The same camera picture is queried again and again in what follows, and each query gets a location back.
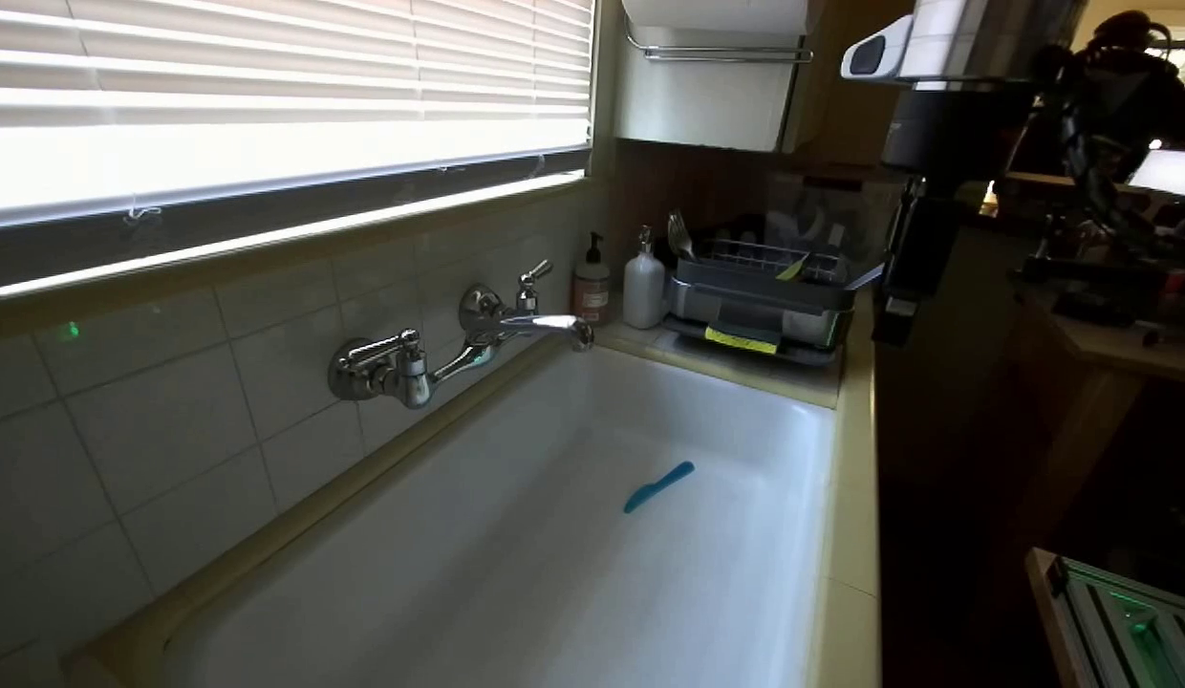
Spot dark soap pump bottle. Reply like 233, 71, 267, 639
574, 233, 611, 324

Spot chrome wall faucet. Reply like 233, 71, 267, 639
326, 259, 597, 407

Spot green ridged crate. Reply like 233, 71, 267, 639
1025, 546, 1185, 688

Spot white camera on mount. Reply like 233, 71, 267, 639
836, 16, 912, 85

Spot green yellow scrub sponge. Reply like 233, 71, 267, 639
701, 324, 781, 356

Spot white window blinds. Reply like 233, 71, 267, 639
0, 0, 597, 230

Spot yellow plastic spoon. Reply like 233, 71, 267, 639
776, 253, 814, 284

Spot white soap dispenser bottle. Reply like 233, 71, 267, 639
623, 233, 664, 327

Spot grey dish drying rack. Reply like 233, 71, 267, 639
661, 239, 880, 368

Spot blue plastic knife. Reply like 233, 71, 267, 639
623, 463, 694, 510

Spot white wall cabinet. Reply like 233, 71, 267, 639
620, 0, 810, 152

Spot white sink basin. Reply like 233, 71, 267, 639
156, 351, 836, 688

